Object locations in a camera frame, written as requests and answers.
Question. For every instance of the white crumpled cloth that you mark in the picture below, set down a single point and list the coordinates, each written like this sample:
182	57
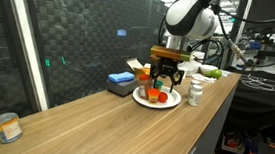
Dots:
204	78

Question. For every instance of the small green tub teal lid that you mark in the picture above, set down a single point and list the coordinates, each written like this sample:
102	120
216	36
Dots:
158	85

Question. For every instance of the green apple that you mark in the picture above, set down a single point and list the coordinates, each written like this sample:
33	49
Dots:
216	74

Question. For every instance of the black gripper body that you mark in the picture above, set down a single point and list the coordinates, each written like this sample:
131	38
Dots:
167	66

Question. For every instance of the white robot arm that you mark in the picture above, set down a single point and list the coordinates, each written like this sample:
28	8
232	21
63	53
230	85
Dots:
189	18

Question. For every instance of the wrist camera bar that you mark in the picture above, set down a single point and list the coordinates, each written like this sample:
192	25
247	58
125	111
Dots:
171	53

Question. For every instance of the white bowl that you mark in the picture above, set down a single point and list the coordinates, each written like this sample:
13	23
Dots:
207	68

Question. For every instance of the brown spice jar orange lid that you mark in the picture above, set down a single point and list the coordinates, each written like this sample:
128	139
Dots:
144	87

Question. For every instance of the black covered table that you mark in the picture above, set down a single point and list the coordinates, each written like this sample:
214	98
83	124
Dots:
262	104

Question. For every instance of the large white cylindrical container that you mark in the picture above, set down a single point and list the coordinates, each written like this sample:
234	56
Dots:
197	63

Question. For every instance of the white bin red contents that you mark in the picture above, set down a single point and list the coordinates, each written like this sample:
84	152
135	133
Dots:
233	145

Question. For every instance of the white window frame post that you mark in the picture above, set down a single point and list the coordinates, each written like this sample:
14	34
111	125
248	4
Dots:
26	44

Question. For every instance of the small yellow tub orange lid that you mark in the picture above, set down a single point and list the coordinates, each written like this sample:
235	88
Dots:
153	95

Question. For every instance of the labelled tin can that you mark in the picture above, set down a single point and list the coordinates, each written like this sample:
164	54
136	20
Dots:
8	128

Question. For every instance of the red toy strawberry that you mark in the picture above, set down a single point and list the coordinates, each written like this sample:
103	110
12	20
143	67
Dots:
163	97

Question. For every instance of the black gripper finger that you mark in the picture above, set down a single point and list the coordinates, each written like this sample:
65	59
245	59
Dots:
155	78
177	81

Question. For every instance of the white pill bottle blue label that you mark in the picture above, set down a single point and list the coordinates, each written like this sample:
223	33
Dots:
195	96
194	82

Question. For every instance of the white paper cup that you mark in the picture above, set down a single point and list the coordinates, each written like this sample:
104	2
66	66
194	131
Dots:
182	71

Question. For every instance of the blue folded cloth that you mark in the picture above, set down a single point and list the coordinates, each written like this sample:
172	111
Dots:
120	77

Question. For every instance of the white paper plate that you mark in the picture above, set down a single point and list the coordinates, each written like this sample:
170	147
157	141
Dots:
174	98

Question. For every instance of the open yellow tea box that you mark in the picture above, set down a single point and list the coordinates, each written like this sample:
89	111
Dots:
141	72

